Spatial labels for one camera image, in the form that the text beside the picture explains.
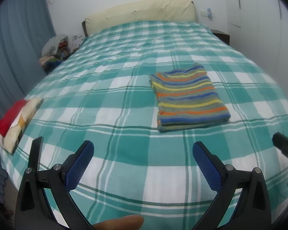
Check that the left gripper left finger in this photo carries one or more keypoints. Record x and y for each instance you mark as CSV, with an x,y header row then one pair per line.
x,y
33,210

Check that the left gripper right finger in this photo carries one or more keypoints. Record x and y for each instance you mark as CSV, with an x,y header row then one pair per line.
x,y
252,211

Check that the multicolour striped knit sweater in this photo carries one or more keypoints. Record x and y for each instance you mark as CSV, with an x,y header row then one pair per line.
x,y
187,99

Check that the pile of clothes by bed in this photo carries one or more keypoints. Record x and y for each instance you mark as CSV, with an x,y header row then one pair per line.
x,y
53,53

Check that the person's fingertip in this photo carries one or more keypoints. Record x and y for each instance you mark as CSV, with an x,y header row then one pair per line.
x,y
130,222

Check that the cream patterned folded cloth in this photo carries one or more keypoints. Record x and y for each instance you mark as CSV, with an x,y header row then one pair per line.
x,y
14,134

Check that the red folded cloth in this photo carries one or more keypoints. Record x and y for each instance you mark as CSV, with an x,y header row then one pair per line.
x,y
10,116

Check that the dark wooden nightstand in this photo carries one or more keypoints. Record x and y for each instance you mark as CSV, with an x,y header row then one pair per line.
x,y
224,37

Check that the white wardrobe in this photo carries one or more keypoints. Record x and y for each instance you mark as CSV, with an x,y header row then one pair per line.
x,y
259,30

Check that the teal white checked bedspread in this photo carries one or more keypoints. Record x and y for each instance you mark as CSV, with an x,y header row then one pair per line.
x,y
102,94

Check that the cream padded headboard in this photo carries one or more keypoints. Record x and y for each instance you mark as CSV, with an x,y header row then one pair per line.
x,y
146,10

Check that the blue-grey curtain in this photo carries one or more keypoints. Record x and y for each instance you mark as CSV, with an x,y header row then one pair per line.
x,y
25,27

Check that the wall socket with blue plug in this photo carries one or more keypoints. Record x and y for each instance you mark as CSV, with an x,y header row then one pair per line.
x,y
207,13

